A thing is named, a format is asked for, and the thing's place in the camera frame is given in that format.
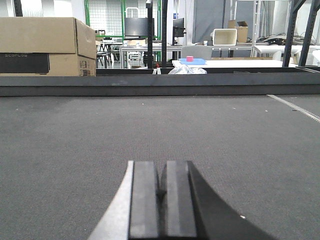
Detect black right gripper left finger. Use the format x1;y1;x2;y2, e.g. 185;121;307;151
88;160;160;240

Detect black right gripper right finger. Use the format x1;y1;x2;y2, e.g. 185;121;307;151
161;160;274;240

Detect crumpled clear plastic bag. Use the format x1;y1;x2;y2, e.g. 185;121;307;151
168;64;207;75

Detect blue tray on white table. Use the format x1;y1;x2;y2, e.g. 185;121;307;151
178;58;206;66

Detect pink cube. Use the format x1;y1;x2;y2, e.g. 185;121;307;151
186;56;194;62

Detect white plastic tub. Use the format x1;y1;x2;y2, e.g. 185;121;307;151
212;28;237;46

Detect black computer monitor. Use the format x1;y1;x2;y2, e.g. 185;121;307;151
124;17;148;40

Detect open cardboard box background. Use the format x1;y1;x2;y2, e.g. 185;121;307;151
227;20;249;43

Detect upper cardboard box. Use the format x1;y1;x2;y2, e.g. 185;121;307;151
0;17;97;59

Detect black metal post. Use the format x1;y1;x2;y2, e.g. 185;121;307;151
145;0;153;69

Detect dark steel frame post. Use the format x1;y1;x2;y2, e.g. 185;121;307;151
282;0;306;67

